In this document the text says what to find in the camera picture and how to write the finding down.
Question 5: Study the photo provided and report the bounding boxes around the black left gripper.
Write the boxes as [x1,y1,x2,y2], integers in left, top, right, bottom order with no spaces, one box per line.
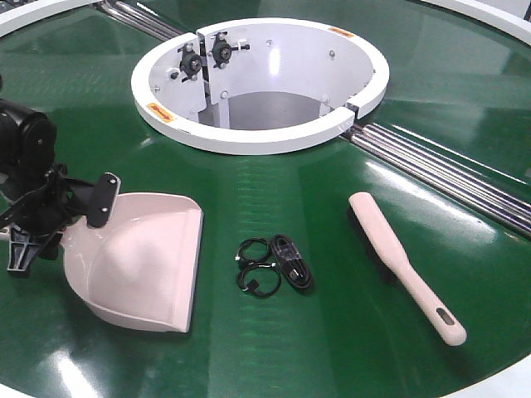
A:
[1,163,121,274]

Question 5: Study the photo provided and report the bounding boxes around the pink plastic dustpan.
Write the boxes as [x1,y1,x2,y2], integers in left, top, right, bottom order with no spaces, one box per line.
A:
[61,192,203,332]

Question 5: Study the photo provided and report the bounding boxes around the thin black cable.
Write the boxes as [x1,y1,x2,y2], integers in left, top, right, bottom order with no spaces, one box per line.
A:
[234,239,283,298]

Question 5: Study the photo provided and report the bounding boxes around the thick black usb cable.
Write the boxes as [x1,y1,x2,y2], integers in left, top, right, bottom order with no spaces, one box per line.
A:
[269,234,314,291]

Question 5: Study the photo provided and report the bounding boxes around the pink hand brush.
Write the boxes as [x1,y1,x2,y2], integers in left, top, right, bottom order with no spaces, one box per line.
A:
[348,192,467,347]

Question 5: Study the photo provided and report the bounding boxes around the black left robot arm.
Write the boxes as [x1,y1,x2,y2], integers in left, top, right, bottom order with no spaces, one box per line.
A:
[1,99,120,278]

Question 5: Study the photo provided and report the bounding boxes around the rear steel conveyor rollers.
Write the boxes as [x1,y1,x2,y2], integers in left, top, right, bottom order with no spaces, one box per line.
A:
[96,1,184,41]

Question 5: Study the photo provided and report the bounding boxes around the steel conveyor rollers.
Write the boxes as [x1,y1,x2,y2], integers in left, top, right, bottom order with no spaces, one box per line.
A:
[341,124,530,239]
[96,1,184,41]

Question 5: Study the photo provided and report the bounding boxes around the right steel conveyor rollers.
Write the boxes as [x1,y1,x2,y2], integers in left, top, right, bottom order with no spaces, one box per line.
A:
[341,124,530,239]

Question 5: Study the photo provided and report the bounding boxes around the yellow arrow sticker front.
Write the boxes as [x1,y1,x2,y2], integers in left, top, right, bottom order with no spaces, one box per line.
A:
[147,102,175,124]

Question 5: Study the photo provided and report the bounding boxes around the yellow arrow sticker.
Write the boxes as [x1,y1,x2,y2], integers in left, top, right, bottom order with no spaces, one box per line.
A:
[328,27,354,38]
[147,102,175,124]

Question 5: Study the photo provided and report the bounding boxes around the white outer rim left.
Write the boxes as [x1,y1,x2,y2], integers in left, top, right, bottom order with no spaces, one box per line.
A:
[1,0,96,37]

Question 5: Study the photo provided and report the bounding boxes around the white rim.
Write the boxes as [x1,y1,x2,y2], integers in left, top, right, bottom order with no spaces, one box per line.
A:
[422,0,530,47]
[1,0,96,37]

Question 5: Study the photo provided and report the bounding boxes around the left black bearing block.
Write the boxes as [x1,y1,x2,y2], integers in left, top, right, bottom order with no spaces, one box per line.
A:
[179,43,202,82]

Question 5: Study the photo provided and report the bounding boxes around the black bearing block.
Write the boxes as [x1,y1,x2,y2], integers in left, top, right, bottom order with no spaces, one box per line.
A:
[179,43,202,82]
[211,32,251,69]

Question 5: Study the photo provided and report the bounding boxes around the right black bearing block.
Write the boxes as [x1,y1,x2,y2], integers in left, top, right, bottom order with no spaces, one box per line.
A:
[211,32,251,69]

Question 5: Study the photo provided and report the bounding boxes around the yellow arrow sticker rear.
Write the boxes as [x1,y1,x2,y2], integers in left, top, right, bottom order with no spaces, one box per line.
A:
[328,27,354,38]

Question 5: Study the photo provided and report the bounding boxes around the white outer rim right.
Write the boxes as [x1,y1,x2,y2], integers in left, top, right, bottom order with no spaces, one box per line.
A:
[422,0,530,47]

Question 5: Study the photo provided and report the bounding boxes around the white inner conveyor ring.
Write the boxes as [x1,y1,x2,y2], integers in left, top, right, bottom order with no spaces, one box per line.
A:
[130,17,391,157]

